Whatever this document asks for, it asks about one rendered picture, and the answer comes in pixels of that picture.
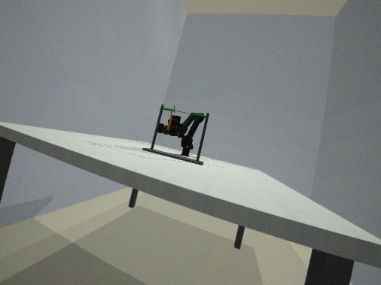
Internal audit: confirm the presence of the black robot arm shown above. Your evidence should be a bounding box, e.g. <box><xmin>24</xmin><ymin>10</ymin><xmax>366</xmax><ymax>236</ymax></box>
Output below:
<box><xmin>170</xmin><ymin>113</ymin><xmax>205</xmax><ymax>156</ymax></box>

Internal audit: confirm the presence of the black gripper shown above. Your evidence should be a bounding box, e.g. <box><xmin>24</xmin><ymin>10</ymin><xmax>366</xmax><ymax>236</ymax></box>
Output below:
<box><xmin>157</xmin><ymin>123</ymin><xmax>185</xmax><ymax>138</ymax></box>

